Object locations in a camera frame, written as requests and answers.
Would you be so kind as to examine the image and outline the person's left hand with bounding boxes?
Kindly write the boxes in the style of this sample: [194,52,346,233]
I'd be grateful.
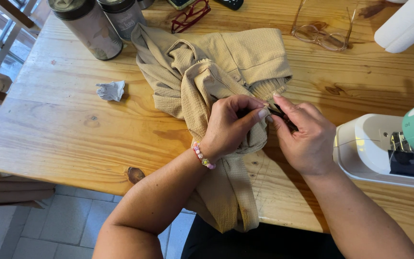
[200,94,271,161]

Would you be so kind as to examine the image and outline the person's right hand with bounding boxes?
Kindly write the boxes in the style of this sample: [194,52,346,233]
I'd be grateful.
[269,92,337,176]

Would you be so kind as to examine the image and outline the beige textured garment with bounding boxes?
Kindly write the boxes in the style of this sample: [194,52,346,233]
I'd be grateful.
[131,23,293,233]

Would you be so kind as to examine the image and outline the small black scissors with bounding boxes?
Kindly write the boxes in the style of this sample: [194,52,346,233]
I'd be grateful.
[267,104,299,132]

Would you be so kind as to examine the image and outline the white and green sewing machine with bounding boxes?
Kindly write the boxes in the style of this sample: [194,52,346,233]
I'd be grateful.
[333,95,414,191]

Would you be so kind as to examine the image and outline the person's black trousers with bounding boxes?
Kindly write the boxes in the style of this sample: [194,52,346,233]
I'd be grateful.
[180,214,346,259]

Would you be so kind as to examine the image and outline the clear pink-framed glasses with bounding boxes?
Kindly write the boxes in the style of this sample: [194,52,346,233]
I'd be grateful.
[291,0,359,52]

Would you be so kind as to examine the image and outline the red-framed glasses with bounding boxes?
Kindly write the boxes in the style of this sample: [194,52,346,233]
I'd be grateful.
[171,0,212,34]

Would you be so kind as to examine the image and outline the crumpled white paper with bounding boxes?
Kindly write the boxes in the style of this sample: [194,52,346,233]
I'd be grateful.
[96,80,126,102]

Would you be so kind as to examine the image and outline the black remote control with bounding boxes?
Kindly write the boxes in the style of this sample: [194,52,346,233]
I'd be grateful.
[214,0,244,11]

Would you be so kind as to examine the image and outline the dark phone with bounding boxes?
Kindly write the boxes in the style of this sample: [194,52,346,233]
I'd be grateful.
[167,0,197,11]

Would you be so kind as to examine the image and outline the small grey tin canister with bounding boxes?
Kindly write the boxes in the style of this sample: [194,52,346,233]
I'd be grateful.
[97,0,147,41]

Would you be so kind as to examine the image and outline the white paper towel roll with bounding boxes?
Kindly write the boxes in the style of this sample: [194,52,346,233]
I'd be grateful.
[374,0,414,54]

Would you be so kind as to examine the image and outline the large grey tin canister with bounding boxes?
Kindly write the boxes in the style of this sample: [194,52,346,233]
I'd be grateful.
[47,0,124,61]

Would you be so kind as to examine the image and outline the brown cardboard sheets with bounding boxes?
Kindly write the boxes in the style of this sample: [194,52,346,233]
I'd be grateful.
[0,168,56,210]

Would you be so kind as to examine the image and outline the pastel beaded bracelet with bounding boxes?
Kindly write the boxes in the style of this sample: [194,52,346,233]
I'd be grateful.
[192,141,216,170]

